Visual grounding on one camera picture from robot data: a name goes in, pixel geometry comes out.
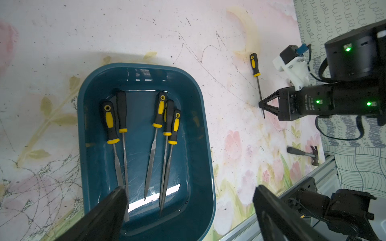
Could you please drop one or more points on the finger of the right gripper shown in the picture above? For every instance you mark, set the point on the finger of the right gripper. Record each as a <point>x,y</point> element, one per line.
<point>272,109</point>
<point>270,98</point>

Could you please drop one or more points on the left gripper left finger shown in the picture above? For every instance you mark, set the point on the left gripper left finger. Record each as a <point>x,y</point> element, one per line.
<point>103,222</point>

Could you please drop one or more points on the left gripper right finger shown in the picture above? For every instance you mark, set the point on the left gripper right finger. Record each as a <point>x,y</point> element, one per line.
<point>278,224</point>

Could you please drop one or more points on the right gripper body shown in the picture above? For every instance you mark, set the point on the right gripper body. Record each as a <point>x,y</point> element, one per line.
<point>311,100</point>

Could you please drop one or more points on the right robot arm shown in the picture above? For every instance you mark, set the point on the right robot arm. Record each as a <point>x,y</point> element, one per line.
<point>352,76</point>

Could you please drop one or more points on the teal plastic storage box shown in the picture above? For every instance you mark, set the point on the teal plastic storage box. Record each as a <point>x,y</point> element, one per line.
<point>171,188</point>

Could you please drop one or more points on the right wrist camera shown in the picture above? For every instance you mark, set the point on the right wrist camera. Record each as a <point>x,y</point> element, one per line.
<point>293,62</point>

